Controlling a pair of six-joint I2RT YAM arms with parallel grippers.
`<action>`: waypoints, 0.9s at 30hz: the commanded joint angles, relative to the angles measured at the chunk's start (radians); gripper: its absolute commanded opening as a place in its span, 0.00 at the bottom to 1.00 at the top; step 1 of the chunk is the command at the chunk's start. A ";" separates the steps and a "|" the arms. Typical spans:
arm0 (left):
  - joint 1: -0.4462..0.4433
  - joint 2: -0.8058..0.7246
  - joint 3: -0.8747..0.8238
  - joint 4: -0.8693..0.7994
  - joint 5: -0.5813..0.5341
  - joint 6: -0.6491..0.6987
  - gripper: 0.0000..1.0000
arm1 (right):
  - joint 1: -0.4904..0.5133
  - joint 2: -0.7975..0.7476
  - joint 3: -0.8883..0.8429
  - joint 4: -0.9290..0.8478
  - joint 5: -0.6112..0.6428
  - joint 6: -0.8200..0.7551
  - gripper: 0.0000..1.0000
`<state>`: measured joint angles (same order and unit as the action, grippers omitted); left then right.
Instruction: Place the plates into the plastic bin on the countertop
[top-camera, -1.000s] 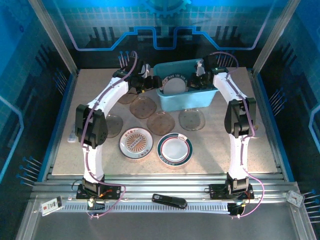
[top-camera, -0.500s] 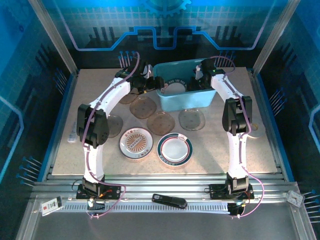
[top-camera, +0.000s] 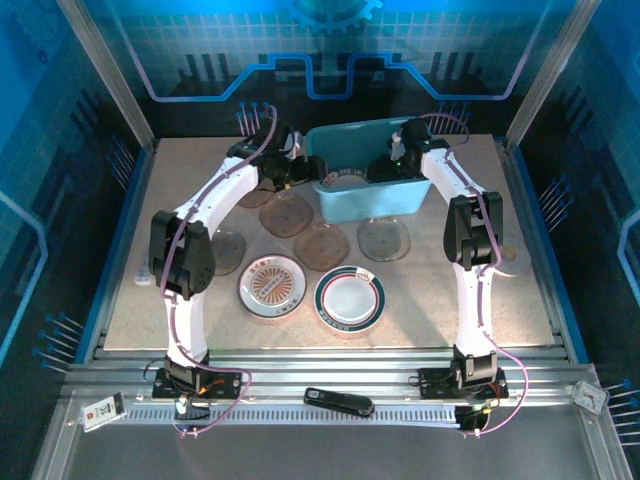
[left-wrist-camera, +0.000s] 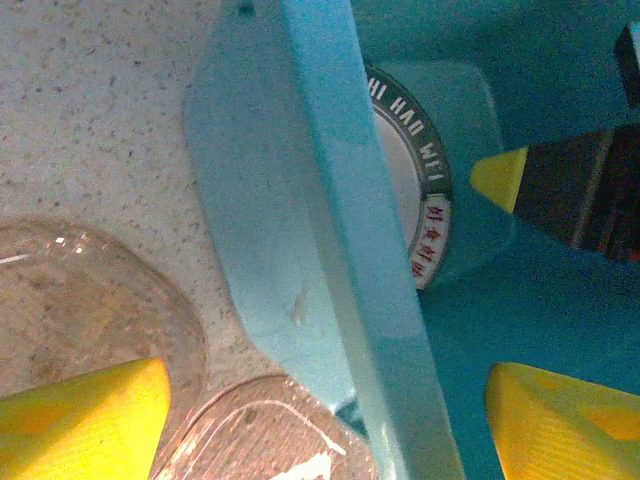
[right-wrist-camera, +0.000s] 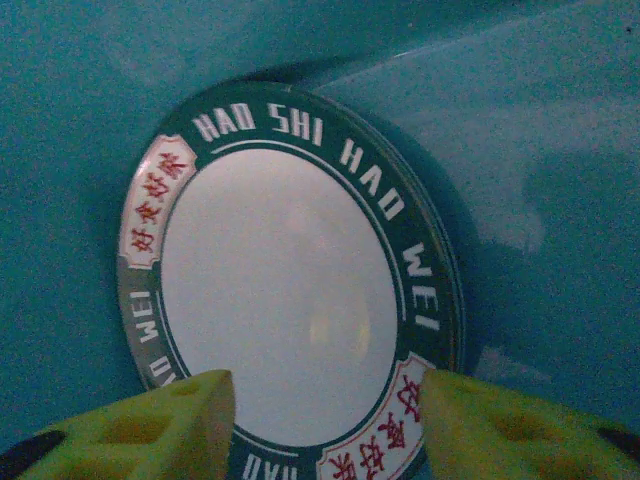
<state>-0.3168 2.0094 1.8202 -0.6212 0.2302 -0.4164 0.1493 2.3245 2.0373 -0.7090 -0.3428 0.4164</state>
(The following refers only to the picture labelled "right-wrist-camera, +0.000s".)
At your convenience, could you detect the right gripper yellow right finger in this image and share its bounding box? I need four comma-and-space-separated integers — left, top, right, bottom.
418, 368, 640, 480

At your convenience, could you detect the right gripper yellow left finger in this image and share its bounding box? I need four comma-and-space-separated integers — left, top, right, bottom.
0, 368, 236, 480

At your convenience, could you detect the green rimmed printed plate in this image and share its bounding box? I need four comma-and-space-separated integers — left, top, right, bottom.
115, 79, 460, 480
287, 82, 469, 381

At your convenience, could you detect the teal plastic bin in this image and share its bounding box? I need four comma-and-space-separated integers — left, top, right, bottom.
0, 0, 640, 480

